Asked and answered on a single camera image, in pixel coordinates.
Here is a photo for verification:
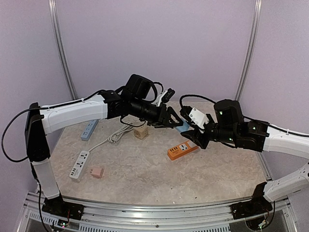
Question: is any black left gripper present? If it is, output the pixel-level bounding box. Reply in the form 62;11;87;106
130;97;184;128

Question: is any blue usb charger plug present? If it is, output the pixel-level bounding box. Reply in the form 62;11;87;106
175;118;190;133

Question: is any orange power strip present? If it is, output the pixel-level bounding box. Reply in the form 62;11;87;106
167;140;198;160

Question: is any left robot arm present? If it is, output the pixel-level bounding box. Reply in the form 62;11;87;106
21;74;183;215

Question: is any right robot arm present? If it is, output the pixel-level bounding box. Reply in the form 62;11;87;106
180;100;309;218

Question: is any pink usb charger plug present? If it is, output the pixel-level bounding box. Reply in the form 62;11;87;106
90;167;104;179

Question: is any beige cube socket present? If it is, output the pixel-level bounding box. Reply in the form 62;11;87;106
133;123;149;140

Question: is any blue power strip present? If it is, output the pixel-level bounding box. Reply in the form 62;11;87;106
81;119;99;141

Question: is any white power strip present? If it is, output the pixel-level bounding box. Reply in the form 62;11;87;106
69;151;90;182

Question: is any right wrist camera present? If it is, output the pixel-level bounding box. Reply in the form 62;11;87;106
180;106;209;129

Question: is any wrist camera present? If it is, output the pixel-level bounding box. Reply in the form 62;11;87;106
180;106;209;129
153;88;175;107

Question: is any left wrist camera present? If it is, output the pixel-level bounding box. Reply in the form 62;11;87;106
153;88;175;107

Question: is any white power strip cable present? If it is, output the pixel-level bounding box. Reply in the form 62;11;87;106
88;122;135;153

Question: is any right aluminium frame post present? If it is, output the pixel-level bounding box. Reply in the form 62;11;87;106
235;0;263;101

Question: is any aluminium frame post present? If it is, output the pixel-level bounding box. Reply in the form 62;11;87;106
235;0;263;101
48;0;78;100

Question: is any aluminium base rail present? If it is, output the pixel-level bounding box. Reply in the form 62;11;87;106
23;190;297;232

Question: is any left aluminium frame post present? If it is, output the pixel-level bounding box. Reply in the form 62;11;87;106
48;0;78;100

